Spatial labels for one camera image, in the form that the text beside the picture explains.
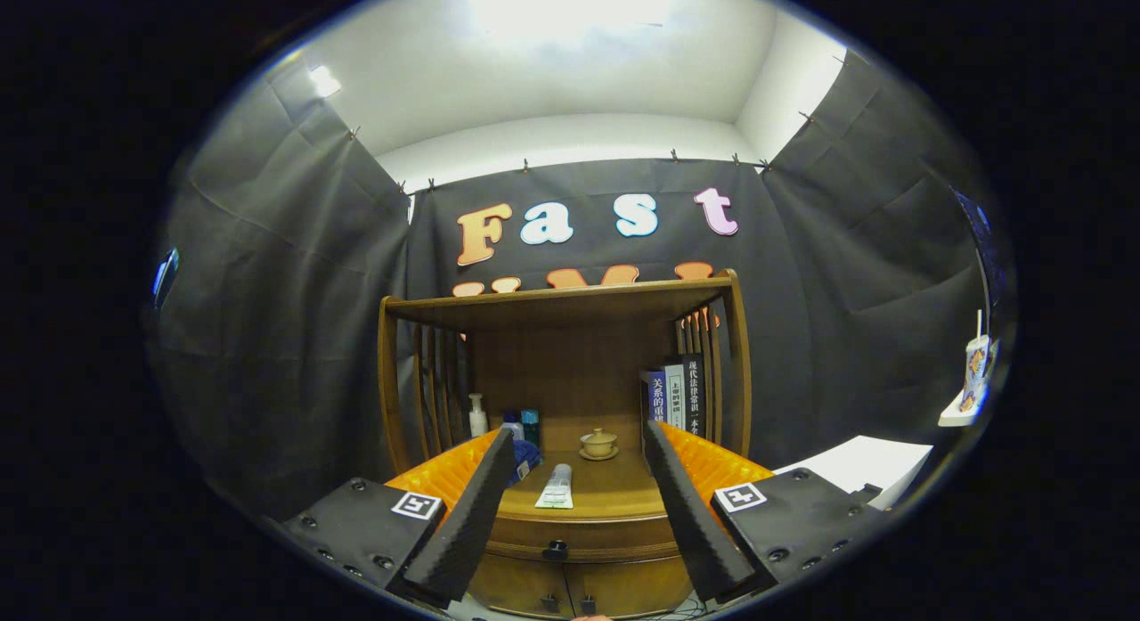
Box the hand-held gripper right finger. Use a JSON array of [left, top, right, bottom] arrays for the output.
[[643, 420, 892, 604]]

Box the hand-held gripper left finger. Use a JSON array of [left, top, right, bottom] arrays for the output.
[[276, 428, 517, 609]]

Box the wooden drawer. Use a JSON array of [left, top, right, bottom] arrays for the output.
[[485, 512, 680, 564]]

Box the white tube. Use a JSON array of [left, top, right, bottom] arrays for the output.
[[534, 463, 574, 511]]

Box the wooden countertop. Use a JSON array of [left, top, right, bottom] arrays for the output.
[[485, 447, 678, 521]]

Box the wooden cabinet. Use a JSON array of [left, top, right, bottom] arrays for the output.
[[377, 269, 753, 617]]

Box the blue folded towel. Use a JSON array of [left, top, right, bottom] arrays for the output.
[[509, 438, 542, 488]]

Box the book with blue spine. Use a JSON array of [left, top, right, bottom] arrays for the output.
[[639, 370, 669, 453]]

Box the book with white spine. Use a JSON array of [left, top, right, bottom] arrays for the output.
[[664, 363, 687, 430]]

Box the book with black spine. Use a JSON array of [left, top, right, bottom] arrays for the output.
[[680, 354, 706, 439]]

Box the white table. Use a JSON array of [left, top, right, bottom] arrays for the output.
[[773, 435, 934, 512]]

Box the black backdrop cloth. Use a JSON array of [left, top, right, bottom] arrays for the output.
[[142, 51, 1012, 515]]

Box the small white shelf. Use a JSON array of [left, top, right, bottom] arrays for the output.
[[938, 389, 997, 428]]

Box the patterned drink cup with straw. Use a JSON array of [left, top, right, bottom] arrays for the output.
[[964, 309, 991, 414]]

